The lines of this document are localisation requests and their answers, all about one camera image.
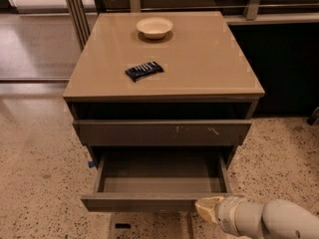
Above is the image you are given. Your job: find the dark blue snack packet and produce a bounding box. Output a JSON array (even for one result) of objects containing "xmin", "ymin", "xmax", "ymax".
[{"xmin": 126, "ymin": 61, "xmax": 164, "ymax": 82}]

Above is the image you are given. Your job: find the white bowl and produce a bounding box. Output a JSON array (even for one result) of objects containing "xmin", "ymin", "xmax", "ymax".
[{"xmin": 137, "ymin": 17, "xmax": 173, "ymax": 40}]

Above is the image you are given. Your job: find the grey drawer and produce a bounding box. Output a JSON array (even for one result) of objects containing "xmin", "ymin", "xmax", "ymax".
[
  {"xmin": 81, "ymin": 150, "xmax": 231, "ymax": 213},
  {"xmin": 73, "ymin": 119, "xmax": 251, "ymax": 147}
]

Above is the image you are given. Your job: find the black floor label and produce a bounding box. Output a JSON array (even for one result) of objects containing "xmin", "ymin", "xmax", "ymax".
[{"xmin": 115, "ymin": 223, "xmax": 131, "ymax": 229}]

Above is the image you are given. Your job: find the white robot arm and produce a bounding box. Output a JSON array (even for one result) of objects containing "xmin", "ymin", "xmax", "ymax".
[{"xmin": 195, "ymin": 196, "xmax": 319, "ymax": 239}]

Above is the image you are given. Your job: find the blue tape piece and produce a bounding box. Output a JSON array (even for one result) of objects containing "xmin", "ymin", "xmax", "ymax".
[{"xmin": 88, "ymin": 161, "xmax": 95, "ymax": 168}]

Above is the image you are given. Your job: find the grey drawer cabinet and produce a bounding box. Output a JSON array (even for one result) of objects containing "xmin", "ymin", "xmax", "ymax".
[{"xmin": 64, "ymin": 12, "xmax": 264, "ymax": 163}]

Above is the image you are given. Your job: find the grey top drawer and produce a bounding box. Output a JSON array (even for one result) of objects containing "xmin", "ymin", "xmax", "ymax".
[{"xmin": 73, "ymin": 119, "xmax": 251, "ymax": 147}]

